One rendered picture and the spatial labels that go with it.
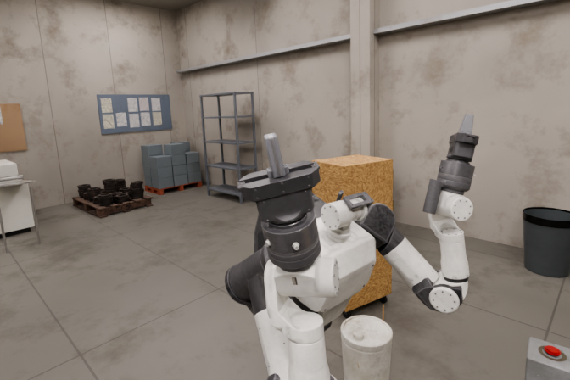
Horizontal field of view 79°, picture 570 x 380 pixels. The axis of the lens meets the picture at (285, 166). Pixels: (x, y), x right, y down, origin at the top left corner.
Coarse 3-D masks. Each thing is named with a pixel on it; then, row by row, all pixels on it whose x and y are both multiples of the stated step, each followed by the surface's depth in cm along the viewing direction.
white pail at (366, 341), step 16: (352, 320) 217; (368, 320) 216; (352, 336) 201; (368, 336) 201; (384, 336) 200; (352, 352) 197; (368, 352) 192; (384, 352) 194; (352, 368) 199; (368, 368) 194; (384, 368) 197
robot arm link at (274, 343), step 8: (264, 312) 72; (256, 320) 73; (264, 320) 71; (264, 328) 71; (272, 328) 70; (264, 336) 70; (272, 336) 69; (280, 336) 69; (264, 344) 70; (272, 344) 69; (280, 344) 68; (264, 352) 71; (272, 352) 68; (280, 352) 68; (272, 360) 68; (280, 360) 67; (288, 360) 67; (272, 368) 67; (280, 368) 66; (272, 376) 66; (280, 376) 66
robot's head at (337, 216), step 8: (352, 200) 90; (360, 200) 89; (328, 208) 85; (336, 208) 83; (344, 208) 84; (360, 208) 88; (328, 216) 85; (336, 216) 83; (344, 216) 83; (352, 216) 85; (360, 216) 89; (328, 224) 86; (336, 224) 84; (344, 224) 84; (336, 232) 88; (344, 232) 88
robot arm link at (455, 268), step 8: (464, 240) 97; (440, 248) 100; (448, 248) 97; (456, 248) 96; (464, 248) 97; (448, 256) 97; (456, 256) 96; (464, 256) 97; (448, 264) 97; (456, 264) 96; (464, 264) 96; (440, 272) 105; (448, 272) 98; (456, 272) 96; (464, 272) 96; (440, 280) 100; (448, 280) 99; (456, 280) 97; (464, 280) 97; (456, 288) 95; (464, 288) 97; (464, 296) 97
